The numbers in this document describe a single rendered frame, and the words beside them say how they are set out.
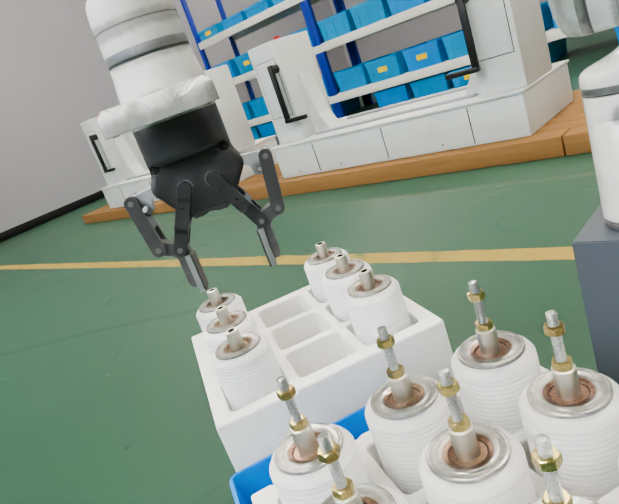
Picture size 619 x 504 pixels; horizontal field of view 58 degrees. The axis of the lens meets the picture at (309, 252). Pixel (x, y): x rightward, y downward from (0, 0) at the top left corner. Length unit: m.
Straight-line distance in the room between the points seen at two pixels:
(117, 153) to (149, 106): 4.44
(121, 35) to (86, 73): 6.98
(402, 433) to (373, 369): 0.30
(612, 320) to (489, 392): 0.24
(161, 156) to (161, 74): 0.06
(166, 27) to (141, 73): 0.04
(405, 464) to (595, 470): 0.18
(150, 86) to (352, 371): 0.56
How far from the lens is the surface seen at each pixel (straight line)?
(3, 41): 7.20
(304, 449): 0.61
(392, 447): 0.63
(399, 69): 5.76
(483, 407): 0.68
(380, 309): 0.91
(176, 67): 0.48
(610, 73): 0.74
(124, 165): 4.87
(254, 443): 0.89
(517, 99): 2.42
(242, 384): 0.88
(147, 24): 0.48
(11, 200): 6.84
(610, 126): 0.76
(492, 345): 0.67
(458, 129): 2.55
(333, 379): 0.88
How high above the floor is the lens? 0.61
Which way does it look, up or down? 17 degrees down
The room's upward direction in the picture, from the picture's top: 20 degrees counter-clockwise
